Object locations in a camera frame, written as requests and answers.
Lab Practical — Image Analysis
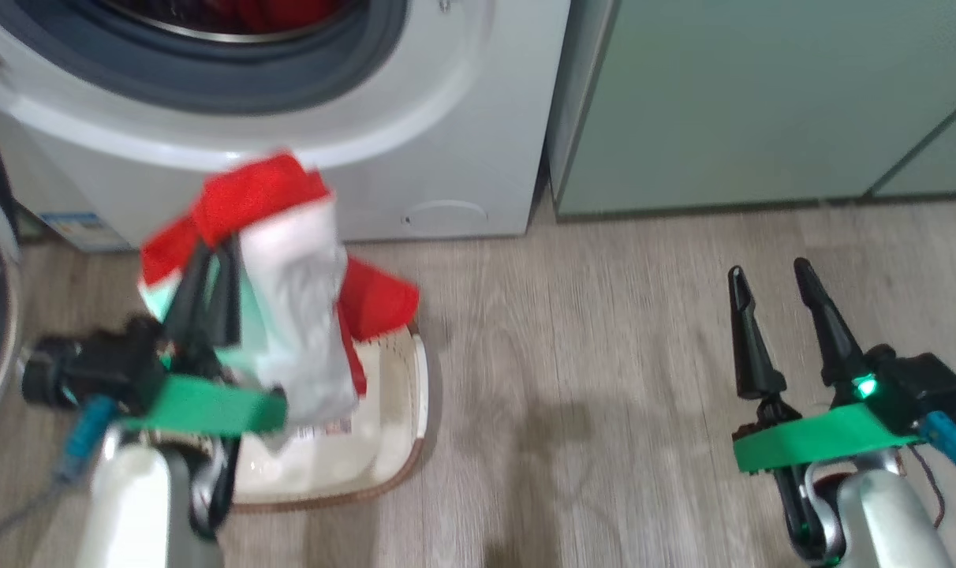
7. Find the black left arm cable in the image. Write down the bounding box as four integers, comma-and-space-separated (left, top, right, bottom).
186, 434, 243, 543

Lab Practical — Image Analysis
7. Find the plain red garment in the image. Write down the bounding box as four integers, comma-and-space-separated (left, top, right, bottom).
198, 0, 346, 34

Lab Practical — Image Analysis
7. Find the round white filter cover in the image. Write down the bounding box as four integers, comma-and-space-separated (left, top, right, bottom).
402, 199, 491, 234

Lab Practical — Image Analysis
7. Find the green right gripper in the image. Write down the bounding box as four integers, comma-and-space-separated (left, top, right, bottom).
727, 257, 921, 475

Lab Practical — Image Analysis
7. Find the white printed basket label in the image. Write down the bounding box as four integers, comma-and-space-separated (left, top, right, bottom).
287, 420, 354, 440

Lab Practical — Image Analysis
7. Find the blue right camera connector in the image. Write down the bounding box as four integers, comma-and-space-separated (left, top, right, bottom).
915, 409, 956, 488

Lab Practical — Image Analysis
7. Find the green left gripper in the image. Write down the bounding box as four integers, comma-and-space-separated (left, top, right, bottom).
118, 236, 289, 439

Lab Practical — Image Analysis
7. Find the blue energy label sticker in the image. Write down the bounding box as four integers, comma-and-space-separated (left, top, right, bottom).
39, 212, 133, 254

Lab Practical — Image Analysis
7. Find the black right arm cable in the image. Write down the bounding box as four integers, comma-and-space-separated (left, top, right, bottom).
773, 465, 846, 566

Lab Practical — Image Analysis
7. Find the cream basket with brown rim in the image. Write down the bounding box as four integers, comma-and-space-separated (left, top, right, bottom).
224, 319, 431, 511

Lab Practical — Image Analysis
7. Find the red white mint garment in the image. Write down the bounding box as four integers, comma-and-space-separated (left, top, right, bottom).
137, 151, 421, 428

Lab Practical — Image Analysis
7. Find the white front-load washing machine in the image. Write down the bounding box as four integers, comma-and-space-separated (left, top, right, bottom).
0, 0, 573, 254

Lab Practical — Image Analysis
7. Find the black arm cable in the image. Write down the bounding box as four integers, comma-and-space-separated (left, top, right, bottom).
773, 465, 846, 566
186, 434, 243, 543

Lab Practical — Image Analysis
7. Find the blue left camera connector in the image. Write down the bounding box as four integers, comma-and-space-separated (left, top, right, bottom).
55, 394, 121, 484

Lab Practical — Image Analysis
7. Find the pale green cabinet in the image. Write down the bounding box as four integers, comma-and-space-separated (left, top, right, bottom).
547, 0, 956, 219
868, 93, 956, 199

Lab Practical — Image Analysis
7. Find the blue camera connector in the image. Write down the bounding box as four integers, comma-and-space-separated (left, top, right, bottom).
55, 394, 121, 484
915, 409, 956, 488

